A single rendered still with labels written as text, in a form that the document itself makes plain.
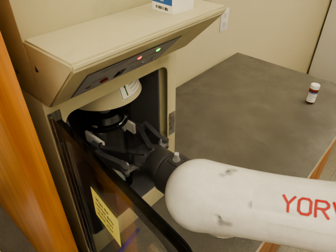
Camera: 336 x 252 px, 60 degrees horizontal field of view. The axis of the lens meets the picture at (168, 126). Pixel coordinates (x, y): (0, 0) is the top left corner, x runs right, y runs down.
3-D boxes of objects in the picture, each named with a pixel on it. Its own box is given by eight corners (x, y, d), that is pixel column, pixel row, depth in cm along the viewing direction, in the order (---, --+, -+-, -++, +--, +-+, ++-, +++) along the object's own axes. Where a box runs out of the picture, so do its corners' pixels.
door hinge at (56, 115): (87, 248, 70) (45, 115, 46) (95, 240, 72) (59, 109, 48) (91, 252, 69) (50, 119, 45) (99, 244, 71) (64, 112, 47)
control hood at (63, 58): (40, 103, 45) (19, 40, 38) (177, 43, 64) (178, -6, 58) (84, 135, 38) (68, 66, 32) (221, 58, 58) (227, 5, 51)
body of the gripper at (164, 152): (180, 147, 63) (150, 129, 68) (152, 167, 58) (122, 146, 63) (180, 171, 67) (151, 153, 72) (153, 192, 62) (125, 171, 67)
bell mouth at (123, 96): (47, 90, 66) (40, 68, 62) (108, 65, 76) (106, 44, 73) (94, 122, 56) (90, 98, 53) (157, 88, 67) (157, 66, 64)
